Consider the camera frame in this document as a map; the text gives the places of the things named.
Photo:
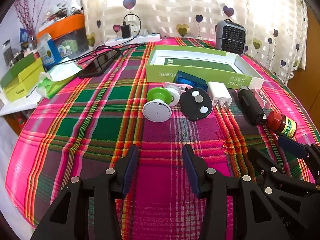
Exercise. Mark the blue translucent USB adapter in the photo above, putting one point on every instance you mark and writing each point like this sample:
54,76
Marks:
186,78

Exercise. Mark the pink green plaid tablecloth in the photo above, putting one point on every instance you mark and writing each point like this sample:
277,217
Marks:
100,135

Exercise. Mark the brown jar with red lid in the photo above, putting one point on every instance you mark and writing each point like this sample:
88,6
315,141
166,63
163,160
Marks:
280,123

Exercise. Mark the blue white carton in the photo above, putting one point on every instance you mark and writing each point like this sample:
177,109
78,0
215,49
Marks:
48,52

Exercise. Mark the wooden wardrobe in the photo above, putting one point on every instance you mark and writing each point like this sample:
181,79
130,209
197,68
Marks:
313,67

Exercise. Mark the black power adapter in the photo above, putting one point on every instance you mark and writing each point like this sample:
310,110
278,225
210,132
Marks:
125,31

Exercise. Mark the heart print curtain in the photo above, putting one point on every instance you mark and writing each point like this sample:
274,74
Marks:
187,2

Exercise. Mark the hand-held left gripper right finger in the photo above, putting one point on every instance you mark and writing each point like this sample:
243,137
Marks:
191,172

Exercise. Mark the orange lid storage bin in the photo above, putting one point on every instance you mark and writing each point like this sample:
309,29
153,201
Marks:
65,27

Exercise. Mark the yellow green box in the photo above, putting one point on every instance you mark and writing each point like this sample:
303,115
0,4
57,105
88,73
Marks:
25,83

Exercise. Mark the green white suction cup hook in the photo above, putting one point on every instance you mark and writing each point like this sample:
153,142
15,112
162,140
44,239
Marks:
156,110

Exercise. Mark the green tissue pack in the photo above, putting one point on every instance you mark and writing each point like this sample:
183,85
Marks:
57,85

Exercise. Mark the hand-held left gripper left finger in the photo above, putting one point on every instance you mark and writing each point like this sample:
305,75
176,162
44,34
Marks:
130,172

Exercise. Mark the dark green box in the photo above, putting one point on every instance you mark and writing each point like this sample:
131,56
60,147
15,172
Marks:
17,67

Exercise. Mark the black rectangular lighter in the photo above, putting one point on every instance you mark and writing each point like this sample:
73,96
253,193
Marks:
247,105

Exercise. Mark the pile of assorted clutter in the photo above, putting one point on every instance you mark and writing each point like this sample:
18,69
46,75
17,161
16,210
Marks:
62,10

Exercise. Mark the small white round holder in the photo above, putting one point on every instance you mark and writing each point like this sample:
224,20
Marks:
173,93

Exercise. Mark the white wall charger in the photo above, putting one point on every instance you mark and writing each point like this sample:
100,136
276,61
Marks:
217,92

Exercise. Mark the glass jar with dark lid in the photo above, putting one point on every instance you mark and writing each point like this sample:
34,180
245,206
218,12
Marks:
7,53

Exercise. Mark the white power strip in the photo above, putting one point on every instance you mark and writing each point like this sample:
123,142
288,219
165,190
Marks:
140,40

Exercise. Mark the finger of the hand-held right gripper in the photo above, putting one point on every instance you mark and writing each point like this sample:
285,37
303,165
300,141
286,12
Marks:
262,161
291,147

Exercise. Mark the white side table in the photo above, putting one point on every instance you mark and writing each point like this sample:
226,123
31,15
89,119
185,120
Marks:
15,105

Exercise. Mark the pink and white clip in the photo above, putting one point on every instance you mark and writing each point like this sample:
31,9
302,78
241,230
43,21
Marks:
261,97

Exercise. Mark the purple decor branches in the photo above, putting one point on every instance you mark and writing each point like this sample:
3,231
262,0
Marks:
25,12

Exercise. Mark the green cardboard box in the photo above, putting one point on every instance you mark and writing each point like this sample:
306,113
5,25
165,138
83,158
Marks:
172,73

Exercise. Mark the grey space heater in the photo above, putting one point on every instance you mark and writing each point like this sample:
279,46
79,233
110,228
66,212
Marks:
231,38

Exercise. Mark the black smartphone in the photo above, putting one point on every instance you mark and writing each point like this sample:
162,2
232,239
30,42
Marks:
100,63

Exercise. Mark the black round magnetic mount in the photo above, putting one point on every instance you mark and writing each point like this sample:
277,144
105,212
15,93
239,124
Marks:
190,108

